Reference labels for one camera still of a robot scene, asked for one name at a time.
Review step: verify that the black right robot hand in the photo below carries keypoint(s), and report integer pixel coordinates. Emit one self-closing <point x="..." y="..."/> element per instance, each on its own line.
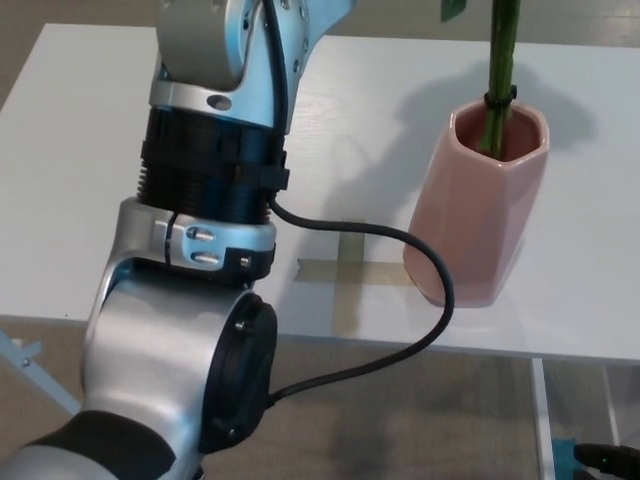
<point x="610" y="457"/>

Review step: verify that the pink artificial rose bunch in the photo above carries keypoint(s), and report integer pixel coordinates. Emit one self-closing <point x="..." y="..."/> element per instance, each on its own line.
<point x="500" y="60"/>

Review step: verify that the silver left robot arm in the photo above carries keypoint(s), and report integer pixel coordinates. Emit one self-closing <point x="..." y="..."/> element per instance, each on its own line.
<point x="150" y="350"/>

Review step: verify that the pink faceted ceramic vase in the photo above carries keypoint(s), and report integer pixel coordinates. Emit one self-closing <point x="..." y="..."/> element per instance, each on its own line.
<point x="470" y="225"/>

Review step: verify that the teal floor patch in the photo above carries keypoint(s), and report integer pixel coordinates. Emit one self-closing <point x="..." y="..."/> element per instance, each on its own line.
<point x="564" y="457"/>

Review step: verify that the white table leg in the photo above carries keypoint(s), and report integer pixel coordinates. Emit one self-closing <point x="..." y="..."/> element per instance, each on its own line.
<point x="614" y="405"/>
<point x="542" y="415"/>

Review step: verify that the light blue metal frame bar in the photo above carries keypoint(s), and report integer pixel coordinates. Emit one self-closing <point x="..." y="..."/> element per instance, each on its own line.
<point x="30" y="370"/>

